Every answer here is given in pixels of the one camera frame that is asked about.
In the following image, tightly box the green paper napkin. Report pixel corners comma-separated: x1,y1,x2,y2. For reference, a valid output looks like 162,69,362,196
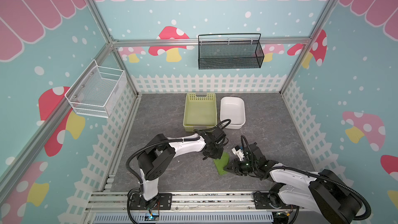
213,152,230,175

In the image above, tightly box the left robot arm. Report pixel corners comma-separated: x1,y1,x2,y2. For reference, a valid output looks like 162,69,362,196
125,119,231,203

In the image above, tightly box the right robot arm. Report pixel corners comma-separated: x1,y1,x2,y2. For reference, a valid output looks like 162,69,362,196
223,135,372,224

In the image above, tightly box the green perforated plastic basket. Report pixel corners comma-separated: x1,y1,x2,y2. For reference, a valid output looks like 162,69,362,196
183,92,218,132

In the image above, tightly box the white plastic tub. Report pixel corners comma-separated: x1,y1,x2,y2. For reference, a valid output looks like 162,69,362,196
220,96,246,130

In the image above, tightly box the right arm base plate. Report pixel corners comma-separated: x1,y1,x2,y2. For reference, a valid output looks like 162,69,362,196
253,191,293,211

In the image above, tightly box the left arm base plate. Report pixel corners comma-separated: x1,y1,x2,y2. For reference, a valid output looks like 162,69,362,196
127,192,173,211

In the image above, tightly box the black wire mesh basket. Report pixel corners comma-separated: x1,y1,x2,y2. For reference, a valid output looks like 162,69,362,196
198,33,265,70

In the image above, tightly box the aluminium mounting rail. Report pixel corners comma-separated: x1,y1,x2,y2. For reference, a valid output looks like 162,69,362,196
83,189,346,224

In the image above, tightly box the white wire mesh basket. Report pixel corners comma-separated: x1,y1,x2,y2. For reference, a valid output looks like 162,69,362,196
65,60,127,118

